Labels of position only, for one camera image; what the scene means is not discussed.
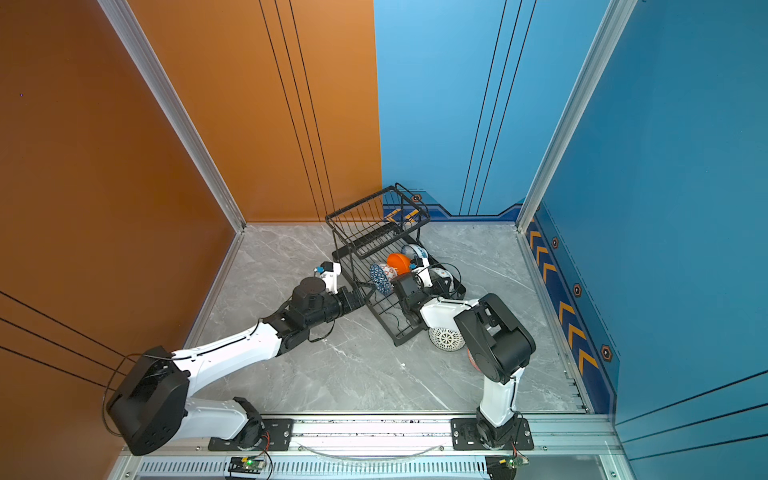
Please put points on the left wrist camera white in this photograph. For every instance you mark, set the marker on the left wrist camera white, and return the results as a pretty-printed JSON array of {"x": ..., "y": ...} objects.
[{"x": 329, "y": 273}]

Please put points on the white black lattice bowl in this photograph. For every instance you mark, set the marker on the white black lattice bowl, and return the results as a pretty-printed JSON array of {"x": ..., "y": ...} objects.
[{"x": 445, "y": 339}]

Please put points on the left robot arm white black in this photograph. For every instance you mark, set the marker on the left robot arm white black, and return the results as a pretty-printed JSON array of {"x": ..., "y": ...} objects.
[{"x": 156, "y": 402}]

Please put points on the dark blue patterned bowl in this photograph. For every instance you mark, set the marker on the dark blue patterned bowl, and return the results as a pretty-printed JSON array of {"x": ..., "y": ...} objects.
[{"x": 382, "y": 276}]

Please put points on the aluminium front rail frame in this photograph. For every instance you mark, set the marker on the aluminium front rail frame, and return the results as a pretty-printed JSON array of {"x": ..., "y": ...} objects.
[{"x": 397, "y": 446}]

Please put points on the blue floral white bowl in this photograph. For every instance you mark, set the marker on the blue floral white bowl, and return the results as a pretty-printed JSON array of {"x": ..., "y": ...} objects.
[{"x": 416, "y": 254}]

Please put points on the black wire dish rack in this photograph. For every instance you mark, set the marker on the black wire dish rack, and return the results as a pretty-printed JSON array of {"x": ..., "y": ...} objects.
[{"x": 378, "y": 244}]

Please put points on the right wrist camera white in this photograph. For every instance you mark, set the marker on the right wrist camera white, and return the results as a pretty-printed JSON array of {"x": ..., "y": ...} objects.
[{"x": 435, "y": 279}]

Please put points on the circuit board right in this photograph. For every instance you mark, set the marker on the circuit board right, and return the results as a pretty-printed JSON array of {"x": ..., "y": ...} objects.
[{"x": 504, "y": 467}]

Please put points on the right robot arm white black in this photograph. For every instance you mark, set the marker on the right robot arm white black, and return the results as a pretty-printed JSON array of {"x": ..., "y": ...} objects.
[{"x": 498, "y": 344}]

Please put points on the green circuit board left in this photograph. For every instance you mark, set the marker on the green circuit board left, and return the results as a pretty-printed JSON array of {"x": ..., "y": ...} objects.
[{"x": 248, "y": 467}]

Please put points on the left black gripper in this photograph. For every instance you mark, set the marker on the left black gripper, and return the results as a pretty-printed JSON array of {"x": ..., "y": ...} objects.
[{"x": 357, "y": 299}]

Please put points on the orange plastic bowl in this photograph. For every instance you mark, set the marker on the orange plastic bowl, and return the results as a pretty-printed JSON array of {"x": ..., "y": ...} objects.
[{"x": 399, "y": 263}]

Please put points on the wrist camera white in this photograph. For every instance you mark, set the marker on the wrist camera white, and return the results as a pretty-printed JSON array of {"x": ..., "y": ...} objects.
[
  {"x": 329, "y": 273},
  {"x": 435, "y": 279}
]

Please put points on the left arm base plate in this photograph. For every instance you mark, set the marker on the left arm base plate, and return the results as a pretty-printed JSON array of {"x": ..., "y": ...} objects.
[{"x": 274, "y": 436}]

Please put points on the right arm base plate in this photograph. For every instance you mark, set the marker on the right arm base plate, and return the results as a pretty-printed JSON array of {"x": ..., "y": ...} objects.
[{"x": 478, "y": 434}]

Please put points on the red white patterned bowl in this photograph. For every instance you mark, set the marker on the red white patterned bowl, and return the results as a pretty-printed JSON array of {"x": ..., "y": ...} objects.
[{"x": 472, "y": 361}]

